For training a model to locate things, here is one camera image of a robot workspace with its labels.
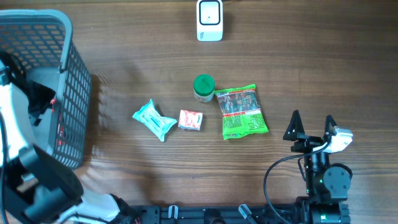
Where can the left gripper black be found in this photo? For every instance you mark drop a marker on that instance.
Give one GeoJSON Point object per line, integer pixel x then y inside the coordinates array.
{"type": "Point", "coordinates": [50, 93]}

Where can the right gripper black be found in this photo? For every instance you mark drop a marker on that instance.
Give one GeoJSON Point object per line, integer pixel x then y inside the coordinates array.
{"type": "Point", "coordinates": [306, 142]}

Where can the green snack bag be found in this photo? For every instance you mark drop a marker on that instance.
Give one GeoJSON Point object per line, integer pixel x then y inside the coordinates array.
{"type": "Point", "coordinates": [242, 114]}

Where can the teal wet wipes pack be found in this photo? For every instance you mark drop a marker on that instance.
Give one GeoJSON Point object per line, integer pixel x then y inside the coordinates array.
{"type": "Point", "coordinates": [150, 117]}

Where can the red small box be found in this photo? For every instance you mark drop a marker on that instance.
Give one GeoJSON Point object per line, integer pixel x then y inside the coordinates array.
{"type": "Point", "coordinates": [190, 120]}

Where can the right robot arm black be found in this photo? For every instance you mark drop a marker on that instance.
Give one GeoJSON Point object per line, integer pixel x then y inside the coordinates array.
{"type": "Point", "coordinates": [327, 184]}

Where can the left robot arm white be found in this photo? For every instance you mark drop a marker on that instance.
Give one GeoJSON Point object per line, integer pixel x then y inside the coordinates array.
{"type": "Point", "coordinates": [35, 187]}

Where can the white barcode scanner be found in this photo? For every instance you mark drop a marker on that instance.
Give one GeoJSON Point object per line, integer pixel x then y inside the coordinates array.
{"type": "Point", "coordinates": [209, 20]}

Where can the grey plastic basket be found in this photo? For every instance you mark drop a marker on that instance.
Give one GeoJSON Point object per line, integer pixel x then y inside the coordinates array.
{"type": "Point", "coordinates": [37, 45]}

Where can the green lid jar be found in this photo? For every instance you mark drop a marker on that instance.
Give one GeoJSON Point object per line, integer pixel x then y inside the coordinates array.
{"type": "Point", "coordinates": [204, 88]}

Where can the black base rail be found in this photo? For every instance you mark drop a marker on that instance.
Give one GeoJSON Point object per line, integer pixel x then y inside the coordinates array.
{"type": "Point", "coordinates": [217, 214]}

